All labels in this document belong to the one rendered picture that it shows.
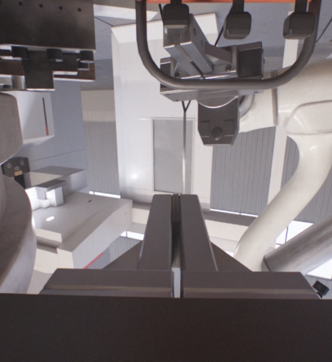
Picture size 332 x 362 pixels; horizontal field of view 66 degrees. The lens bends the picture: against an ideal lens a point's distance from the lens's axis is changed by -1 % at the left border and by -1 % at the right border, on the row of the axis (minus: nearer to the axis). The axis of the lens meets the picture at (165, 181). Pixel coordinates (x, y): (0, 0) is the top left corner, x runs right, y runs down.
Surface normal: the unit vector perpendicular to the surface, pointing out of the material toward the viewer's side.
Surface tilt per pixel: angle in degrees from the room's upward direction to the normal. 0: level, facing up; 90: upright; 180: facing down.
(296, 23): 90
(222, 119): 102
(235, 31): 74
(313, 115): 80
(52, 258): 90
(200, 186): 90
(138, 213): 90
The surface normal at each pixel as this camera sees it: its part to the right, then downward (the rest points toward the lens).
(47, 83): 0.36, 0.26
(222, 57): 0.59, 0.05
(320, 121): -0.37, 0.40
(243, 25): -0.03, 0.28
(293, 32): -0.03, 0.54
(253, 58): -0.40, 0.06
